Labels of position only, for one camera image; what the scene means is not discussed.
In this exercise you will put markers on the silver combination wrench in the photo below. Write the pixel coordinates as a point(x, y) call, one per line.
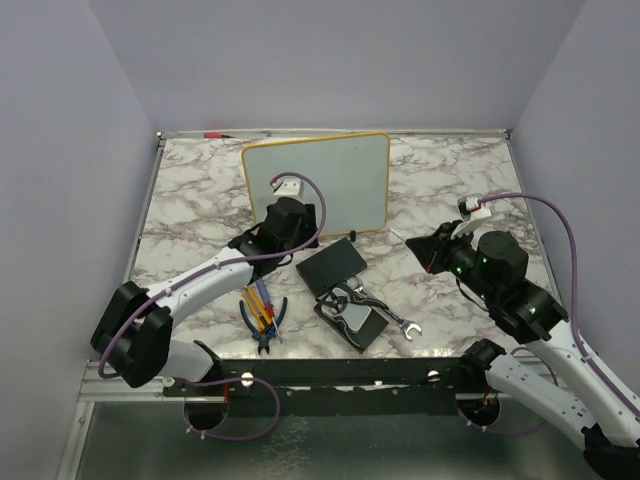
point(407, 327)

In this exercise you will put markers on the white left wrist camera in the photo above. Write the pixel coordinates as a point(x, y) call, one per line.
point(288, 187)

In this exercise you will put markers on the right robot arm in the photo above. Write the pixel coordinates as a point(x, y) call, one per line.
point(494, 268)

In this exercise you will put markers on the red black marker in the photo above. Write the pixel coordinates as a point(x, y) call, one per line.
point(217, 135)

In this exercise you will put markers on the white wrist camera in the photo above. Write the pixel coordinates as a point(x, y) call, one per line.
point(473, 214)
point(288, 187)

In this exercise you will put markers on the yellow utility knife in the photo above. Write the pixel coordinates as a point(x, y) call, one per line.
point(252, 316)

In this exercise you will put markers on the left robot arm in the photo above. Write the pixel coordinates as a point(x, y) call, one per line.
point(134, 335)

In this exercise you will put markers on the yellow framed whiteboard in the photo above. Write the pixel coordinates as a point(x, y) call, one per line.
point(351, 171)

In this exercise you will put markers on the black grey wire stripper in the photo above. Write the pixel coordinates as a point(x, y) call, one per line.
point(347, 308)

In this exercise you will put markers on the black front mounting rail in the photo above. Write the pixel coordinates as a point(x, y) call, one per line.
point(338, 387)

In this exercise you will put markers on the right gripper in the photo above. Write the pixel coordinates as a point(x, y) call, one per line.
point(431, 250)

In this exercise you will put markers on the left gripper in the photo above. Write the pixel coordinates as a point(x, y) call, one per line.
point(308, 228)

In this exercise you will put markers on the blue red screwdriver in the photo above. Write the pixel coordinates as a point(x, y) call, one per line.
point(266, 301)

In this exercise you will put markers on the black flat box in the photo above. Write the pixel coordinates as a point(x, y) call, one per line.
point(332, 265)

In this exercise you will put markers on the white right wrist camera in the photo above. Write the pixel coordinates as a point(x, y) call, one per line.
point(473, 214)

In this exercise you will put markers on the blue handled pliers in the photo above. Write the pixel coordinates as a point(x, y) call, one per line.
point(264, 335)

